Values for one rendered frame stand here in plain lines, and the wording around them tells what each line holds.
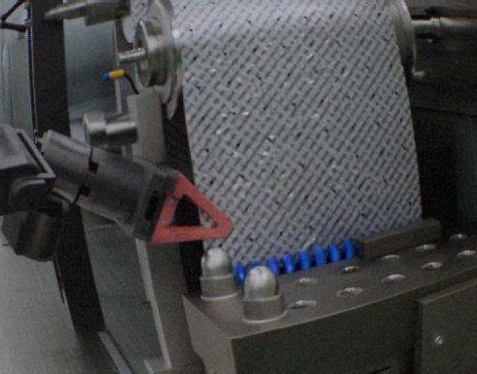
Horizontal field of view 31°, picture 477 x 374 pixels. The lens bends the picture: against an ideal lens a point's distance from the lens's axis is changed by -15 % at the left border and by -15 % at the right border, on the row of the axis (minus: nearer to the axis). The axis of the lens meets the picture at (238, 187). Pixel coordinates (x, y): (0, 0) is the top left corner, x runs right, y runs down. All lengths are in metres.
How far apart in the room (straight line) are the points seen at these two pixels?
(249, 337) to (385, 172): 0.30
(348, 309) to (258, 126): 0.24
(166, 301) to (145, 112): 0.20
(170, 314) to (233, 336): 0.28
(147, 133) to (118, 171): 0.11
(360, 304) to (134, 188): 0.24
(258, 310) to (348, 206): 0.23
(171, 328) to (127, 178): 0.21
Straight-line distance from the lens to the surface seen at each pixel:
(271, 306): 0.77
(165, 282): 1.01
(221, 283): 0.85
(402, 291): 0.80
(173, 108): 0.94
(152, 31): 0.94
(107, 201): 0.88
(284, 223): 0.95
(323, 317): 0.77
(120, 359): 1.12
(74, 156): 0.87
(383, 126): 0.98
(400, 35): 1.00
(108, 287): 1.48
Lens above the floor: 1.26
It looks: 10 degrees down
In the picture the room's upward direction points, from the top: 8 degrees counter-clockwise
